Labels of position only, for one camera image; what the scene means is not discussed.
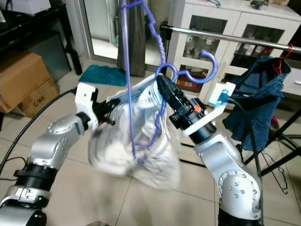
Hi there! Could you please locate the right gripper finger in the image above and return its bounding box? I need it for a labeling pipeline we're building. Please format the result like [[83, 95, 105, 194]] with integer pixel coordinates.
[[156, 74, 180, 103]]

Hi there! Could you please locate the white denim garment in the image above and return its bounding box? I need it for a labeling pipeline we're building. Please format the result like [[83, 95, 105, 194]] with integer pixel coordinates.
[[87, 75, 182, 188]]

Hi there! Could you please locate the purple plastic hanger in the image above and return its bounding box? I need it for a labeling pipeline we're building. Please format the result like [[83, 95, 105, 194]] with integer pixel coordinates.
[[119, 0, 218, 160]]

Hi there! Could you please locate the teal floor mat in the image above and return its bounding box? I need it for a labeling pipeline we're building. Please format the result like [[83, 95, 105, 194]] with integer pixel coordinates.
[[79, 64, 130, 87]]

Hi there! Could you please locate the grey curtain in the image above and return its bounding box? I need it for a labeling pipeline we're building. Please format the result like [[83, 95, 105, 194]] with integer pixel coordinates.
[[117, 0, 147, 79]]

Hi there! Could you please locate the small printed cardboard box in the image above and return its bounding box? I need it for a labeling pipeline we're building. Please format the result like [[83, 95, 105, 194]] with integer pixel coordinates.
[[23, 78, 63, 118]]

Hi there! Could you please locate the blue denim garment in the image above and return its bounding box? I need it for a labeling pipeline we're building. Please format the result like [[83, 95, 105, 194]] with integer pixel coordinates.
[[222, 56, 293, 152]]

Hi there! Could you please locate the aluminium sliding glass door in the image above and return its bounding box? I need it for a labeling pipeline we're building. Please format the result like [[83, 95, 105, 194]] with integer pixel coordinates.
[[75, 0, 170, 62]]

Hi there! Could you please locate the large cardboard box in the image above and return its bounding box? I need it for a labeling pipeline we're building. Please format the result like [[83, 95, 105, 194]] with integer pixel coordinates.
[[0, 49, 51, 113]]

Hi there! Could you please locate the black table leg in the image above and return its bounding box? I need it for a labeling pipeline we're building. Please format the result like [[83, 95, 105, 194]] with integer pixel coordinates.
[[260, 150, 301, 177], [244, 108, 301, 164]]

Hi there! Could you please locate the white glass-door cabinet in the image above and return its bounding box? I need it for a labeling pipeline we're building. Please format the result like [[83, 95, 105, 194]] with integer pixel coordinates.
[[165, 0, 301, 106]]

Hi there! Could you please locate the black desk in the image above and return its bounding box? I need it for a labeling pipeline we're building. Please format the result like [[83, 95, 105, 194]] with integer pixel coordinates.
[[0, 4, 83, 76]]

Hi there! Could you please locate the white box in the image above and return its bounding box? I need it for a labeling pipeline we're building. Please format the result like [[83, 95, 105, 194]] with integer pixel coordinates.
[[10, 0, 64, 16]]

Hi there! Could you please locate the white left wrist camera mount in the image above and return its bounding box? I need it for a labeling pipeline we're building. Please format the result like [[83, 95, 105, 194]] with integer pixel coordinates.
[[75, 82, 99, 129]]

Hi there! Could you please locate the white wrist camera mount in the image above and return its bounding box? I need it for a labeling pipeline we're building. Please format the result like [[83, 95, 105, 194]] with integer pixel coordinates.
[[75, 82, 99, 129], [179, 82, 237, 138]]

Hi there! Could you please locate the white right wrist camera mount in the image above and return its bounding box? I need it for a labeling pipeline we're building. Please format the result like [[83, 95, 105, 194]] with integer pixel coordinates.
[[179, 82, 237, 138]]

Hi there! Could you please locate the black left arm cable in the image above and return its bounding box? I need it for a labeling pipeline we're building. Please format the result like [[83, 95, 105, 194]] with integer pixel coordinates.
[[0, 87, 79, 176]]

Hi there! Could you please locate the clothes rack with chrome rail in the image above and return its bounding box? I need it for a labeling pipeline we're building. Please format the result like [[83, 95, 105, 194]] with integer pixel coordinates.
[[158, 24, 301, 169]]

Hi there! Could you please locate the red wire hanger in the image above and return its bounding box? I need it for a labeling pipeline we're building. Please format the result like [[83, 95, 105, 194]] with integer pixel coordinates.
[[270, 44, 295, 76]]

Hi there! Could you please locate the black wire hanger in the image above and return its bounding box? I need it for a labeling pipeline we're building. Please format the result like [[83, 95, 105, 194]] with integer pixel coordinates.
[[260, 150, 291, 195]]

